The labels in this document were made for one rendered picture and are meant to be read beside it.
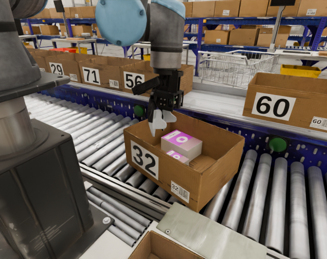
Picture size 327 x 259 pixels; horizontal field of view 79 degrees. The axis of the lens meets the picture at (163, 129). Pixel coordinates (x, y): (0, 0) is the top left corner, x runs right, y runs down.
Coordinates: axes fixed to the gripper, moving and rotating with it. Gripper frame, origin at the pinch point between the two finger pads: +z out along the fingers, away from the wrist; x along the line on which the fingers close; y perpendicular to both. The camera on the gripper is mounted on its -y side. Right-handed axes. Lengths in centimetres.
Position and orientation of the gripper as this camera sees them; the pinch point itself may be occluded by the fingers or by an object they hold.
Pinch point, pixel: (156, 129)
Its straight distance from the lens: 67.2
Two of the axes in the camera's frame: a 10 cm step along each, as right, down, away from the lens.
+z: -0.5, 9.2, 4.0
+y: 8.7, 2.4, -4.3
